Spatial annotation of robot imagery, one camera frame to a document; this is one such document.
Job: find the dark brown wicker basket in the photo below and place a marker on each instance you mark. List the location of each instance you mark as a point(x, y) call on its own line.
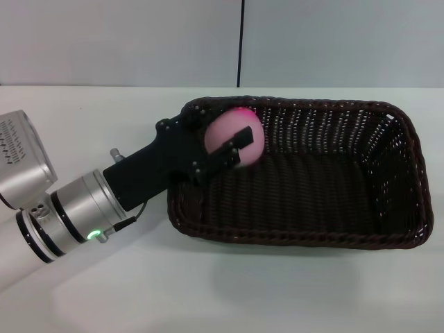
point(312, 194)

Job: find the pink ball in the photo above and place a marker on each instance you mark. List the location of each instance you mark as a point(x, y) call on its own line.
point(225, 130)

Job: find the silver vented camera box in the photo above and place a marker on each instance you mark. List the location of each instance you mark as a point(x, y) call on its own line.
point(21, 156)

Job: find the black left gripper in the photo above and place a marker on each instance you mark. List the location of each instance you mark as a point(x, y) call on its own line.
point(156, 166)

